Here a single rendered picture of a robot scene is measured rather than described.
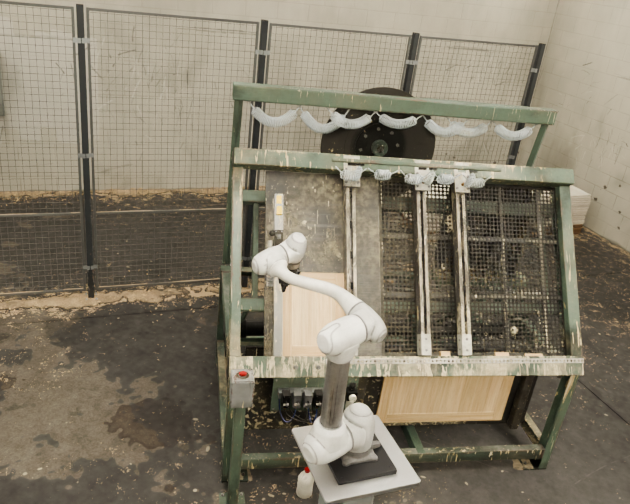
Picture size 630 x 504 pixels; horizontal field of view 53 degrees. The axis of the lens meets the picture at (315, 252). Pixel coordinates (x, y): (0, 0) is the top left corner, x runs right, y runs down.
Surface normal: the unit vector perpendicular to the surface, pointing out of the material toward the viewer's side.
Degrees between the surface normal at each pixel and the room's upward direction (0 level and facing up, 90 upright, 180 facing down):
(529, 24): 90
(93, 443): 0
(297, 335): 54
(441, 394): 90
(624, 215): 90
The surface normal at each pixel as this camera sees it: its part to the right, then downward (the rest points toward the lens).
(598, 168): -0.93, 0.05
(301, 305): 0.20, -0.17
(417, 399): 0.17, 0.44
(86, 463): 0.11, -0.90
